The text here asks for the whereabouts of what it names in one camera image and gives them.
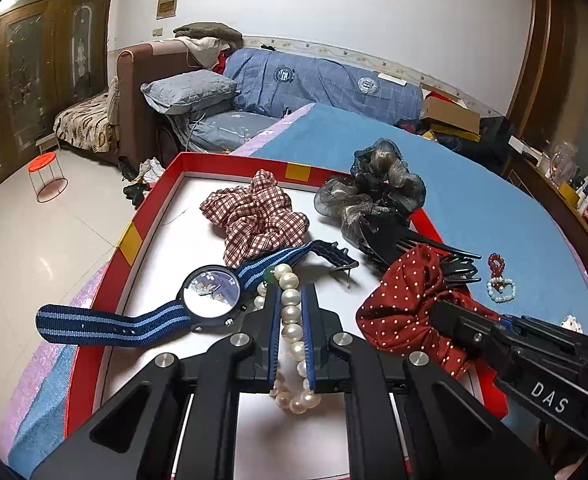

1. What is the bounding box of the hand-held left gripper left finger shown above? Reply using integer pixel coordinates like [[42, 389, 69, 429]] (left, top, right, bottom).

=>
[[29, 282, 282, 480]]

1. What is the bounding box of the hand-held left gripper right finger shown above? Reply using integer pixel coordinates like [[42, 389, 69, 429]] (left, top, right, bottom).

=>
[[299, 282, 554, 480]]

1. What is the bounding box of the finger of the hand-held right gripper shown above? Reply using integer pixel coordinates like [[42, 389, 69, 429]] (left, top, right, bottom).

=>
[[500, 314, 588, 350], [429, 299, 513, 367]]

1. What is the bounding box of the large white pearl bracelet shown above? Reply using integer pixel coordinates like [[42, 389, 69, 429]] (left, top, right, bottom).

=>
[[256, 262, 322, 415]]

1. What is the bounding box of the red polka dot scrunchie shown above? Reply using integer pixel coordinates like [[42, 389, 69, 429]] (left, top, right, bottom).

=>
[[356, 244, 504, 378]]

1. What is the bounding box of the watch with blue striped strap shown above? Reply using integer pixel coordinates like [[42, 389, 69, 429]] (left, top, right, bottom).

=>
[[35, 240, 359, 348]]

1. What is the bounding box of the red plaid scrunchie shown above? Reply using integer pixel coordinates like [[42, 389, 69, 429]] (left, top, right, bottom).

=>
[[200, 170, 311, 268]]

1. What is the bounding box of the red box with white inside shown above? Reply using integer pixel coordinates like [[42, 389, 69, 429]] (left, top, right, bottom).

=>
[[64, 151, 509, 480]]

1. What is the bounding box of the black hair comb clip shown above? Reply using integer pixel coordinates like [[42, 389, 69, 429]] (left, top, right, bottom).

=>
[[359, 225, 483, 286]]

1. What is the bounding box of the grey organza scrunchie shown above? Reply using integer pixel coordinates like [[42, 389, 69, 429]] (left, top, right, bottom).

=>
[[314, 140, 427, 256]]

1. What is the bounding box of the blue bed cover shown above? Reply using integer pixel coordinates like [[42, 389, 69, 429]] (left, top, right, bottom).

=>
[[9, 102, 588, 466]]

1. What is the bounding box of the wooden desk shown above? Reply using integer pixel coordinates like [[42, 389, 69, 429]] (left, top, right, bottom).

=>
[[504, 149, 588, 253]]

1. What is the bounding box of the clear measuring jug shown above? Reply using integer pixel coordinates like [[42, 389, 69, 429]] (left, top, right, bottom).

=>
[[548, 142, 578, 182]]

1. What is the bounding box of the black bag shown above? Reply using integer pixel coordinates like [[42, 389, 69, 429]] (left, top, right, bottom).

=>
[[478, 116, 518, 161]]

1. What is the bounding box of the shoes and cloth heap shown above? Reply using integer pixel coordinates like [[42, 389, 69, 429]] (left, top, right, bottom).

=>
[[118, 156, 165, 209]]

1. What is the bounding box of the grey printed pillow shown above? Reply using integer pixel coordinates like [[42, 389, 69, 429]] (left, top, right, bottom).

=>
[[174, 110, 285, 153]]

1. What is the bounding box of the brown cardboard box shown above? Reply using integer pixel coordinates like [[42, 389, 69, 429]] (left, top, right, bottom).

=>
[[420, 91, 482, 136]]

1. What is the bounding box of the blue checked quilt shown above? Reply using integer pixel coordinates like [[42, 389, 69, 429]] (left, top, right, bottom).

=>
[[224, 49, 423, 126]]

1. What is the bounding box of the brown sofa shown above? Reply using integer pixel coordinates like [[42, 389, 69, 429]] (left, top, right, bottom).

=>
[[54, 42, 235, 163]]

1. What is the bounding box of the floral sofa blanket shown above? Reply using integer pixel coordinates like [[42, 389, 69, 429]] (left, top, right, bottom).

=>
[[54, 91, 123, 154]]

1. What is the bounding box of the red round stool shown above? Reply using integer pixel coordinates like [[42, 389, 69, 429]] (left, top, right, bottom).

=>
[[28, 156, 69, 204]]

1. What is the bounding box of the pile of clothes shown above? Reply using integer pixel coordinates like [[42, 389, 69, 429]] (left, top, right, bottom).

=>
[[174, 22, 245, 70]]

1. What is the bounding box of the wooden wardrobe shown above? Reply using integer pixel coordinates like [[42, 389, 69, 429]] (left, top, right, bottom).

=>
[[0, 0, 120, 203]]

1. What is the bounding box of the small pearl bracelet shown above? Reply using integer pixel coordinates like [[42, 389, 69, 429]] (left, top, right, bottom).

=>
[[486, 276, 517, 304]]

